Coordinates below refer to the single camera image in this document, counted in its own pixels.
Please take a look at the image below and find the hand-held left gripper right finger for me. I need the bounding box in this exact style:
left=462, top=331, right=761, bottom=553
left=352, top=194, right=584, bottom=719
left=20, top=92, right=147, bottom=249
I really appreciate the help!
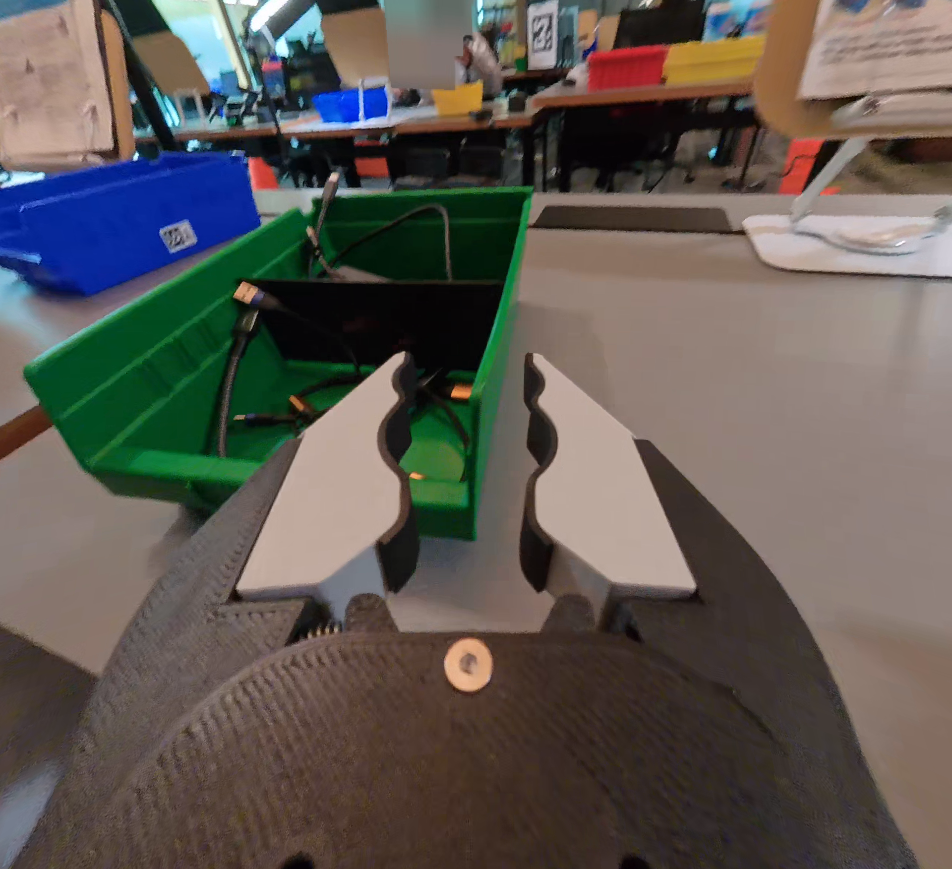
left=519, top=353, right=699, bottom=626

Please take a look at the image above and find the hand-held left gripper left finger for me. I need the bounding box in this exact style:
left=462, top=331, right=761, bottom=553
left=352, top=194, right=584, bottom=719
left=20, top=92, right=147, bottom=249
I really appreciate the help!
left=234, top=352, right=421, bottom=626

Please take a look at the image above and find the grey braided USB cable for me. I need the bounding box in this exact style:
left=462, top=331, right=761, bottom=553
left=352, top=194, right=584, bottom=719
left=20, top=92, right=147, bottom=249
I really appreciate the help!
left=216, top=310, right=263, bottom=458

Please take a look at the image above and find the green plastic bin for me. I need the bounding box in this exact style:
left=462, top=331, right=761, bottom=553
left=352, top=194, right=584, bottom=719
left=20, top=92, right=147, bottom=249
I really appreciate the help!
left=24, top=186, right=535, bottom=541

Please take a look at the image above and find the light grey desk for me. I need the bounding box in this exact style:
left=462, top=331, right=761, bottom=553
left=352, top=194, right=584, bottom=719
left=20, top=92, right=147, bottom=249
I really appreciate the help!
left=0, top=188, right=952, bottom=869

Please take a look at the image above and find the black bin divider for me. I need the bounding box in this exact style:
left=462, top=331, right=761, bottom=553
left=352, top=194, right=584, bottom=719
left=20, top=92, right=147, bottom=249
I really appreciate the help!
left=237, top=279, right=508, bottom=373

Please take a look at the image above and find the blue plastic bin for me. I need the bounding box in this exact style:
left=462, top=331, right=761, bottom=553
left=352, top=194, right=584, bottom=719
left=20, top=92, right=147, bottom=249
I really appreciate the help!
left=0, top=151, right=261, bottom=297
left=312, top=86, right=391, bottom=124

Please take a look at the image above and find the wooden background table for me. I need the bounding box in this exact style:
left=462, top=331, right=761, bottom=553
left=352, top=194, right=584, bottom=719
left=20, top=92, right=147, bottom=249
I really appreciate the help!
left=532, top=80, right=760, bottom=193
left=134, top=106, right=536, bottom=186

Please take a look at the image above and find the yellow plastic bin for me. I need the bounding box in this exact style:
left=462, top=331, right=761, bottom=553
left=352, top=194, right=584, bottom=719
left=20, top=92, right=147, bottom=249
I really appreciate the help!
left=431, top=82, right=484, bottom=117
left=663, top=34, right=767, bottom=85

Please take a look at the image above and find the red plastic bin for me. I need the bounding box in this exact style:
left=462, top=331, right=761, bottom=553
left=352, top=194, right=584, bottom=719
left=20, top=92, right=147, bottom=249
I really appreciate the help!
left=588, top=45, right=668, bottom=92

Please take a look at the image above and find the tan board with black panel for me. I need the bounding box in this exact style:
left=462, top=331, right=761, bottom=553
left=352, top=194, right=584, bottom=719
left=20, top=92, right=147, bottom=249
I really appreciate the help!
left=285, top=0, right=391, bottom=89
left=100, top=0, right=213, bottom=96

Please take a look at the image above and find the small tag sign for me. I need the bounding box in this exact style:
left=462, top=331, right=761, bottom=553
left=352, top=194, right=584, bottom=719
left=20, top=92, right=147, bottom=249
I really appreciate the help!
left=527, top=0, right=560, bottom=70

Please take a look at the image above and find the LED lamp bar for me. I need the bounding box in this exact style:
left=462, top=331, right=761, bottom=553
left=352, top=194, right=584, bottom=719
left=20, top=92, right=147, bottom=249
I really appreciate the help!
left=249, top=0, right=309, bottom=33

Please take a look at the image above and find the brown cardboard panel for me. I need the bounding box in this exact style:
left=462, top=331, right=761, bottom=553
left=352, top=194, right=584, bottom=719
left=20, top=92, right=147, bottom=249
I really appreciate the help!
left=0, top=0, right=136, bottom=171

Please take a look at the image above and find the printed instruction sheet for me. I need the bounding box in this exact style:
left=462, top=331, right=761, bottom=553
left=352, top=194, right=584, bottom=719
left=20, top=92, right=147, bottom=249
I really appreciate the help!
left=797, top=0, right=952, bottom=102

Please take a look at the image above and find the grey cable angled plug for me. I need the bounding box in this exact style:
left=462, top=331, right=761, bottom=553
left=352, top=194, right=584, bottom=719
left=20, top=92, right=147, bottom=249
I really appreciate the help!
left=305, top=170, right=345, bottom=278

